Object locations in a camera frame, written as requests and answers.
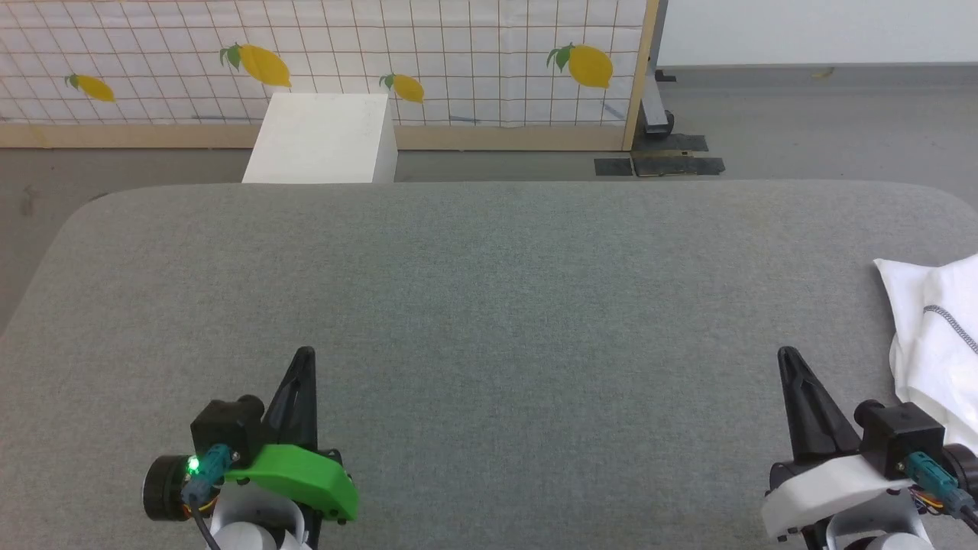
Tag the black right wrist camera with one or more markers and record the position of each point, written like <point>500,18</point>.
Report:
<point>905,439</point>

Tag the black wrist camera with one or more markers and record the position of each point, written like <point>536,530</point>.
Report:
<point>225,431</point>
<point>905,439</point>

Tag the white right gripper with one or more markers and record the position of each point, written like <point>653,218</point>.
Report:
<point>825,493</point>

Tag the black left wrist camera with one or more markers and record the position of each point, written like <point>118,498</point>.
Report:
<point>225,431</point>

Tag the white box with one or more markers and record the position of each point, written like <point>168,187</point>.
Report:
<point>321,137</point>

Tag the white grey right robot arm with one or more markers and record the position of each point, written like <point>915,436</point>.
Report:
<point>879,531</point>

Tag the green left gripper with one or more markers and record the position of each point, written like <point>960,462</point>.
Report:
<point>306,477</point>

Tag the grey stand leg with caster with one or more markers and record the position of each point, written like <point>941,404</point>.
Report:
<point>655,107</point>

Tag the lemon print grid screen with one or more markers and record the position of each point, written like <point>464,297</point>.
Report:
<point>153,46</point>

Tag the white garment with grey trim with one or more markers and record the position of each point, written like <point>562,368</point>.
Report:
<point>940,344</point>

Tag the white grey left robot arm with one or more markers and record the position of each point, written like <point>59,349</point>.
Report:
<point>244,527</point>

